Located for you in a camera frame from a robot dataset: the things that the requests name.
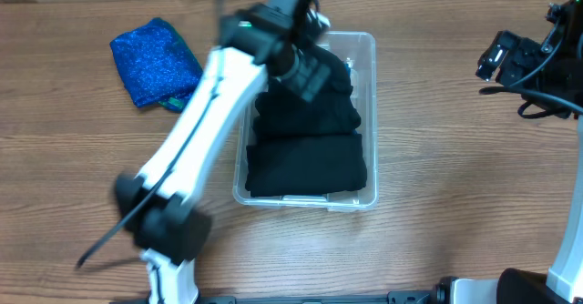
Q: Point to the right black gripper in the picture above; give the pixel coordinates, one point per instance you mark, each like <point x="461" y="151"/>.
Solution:
<point x="494" y="60"/>

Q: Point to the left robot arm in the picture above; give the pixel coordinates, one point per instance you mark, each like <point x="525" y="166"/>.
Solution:
<point x="158" y="205"/>

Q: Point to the long black cloth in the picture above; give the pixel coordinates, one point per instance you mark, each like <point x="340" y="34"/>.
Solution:
<point x="306" y="166"/>

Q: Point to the clear plastic storage bin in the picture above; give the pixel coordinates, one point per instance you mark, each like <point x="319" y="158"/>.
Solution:
<point x="358" y="51"/>

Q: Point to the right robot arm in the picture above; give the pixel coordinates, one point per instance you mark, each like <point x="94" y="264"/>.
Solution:
<point x="481" y="189"/>

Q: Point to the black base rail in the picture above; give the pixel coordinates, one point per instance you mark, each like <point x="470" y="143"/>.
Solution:
<point x="393" y="297"/>

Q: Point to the shiny blue sequin cloth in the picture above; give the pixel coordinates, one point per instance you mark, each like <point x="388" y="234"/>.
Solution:
<point x="156" y="66"/>

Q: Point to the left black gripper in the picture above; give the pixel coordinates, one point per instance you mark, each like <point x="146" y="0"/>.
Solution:
<point x="311" y="77"/>

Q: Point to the small black cloth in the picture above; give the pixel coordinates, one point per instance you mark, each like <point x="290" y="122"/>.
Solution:
<point x="283" y="114"/>

